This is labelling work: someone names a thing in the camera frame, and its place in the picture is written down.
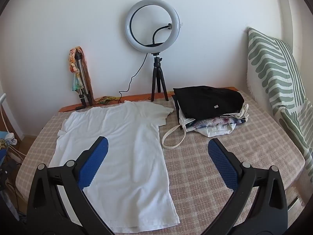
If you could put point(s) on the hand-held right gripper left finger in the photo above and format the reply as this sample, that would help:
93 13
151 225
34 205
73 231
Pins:
94 161

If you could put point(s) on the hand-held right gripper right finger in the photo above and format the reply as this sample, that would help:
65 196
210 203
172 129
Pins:
223 161

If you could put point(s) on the white t-shirt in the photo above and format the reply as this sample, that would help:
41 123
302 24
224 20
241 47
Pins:
122 139

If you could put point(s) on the pink checked blanket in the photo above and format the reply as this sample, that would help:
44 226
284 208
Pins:
195 176

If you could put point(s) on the white folded garment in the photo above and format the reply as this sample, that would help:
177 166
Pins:
215 131

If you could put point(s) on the floral printed cloth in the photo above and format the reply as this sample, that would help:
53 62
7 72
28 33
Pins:
215 122

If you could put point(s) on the white tote bag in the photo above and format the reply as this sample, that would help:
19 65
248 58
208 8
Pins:
183 118

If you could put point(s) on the black folded garment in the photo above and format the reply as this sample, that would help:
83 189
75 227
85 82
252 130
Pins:
207 100

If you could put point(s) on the silver tripod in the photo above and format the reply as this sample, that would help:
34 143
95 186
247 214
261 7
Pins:
82 78

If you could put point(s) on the white clip lamp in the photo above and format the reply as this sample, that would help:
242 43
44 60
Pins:
9 135

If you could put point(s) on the leopard print cloth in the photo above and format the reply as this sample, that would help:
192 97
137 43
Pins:
2 143

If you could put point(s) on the blue chair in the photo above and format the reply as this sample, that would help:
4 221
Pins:
3 135

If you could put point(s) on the colourful patterned scarf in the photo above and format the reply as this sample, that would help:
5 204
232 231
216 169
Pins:
73 66

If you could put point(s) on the green striped pillow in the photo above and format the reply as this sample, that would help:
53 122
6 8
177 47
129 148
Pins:
269 61

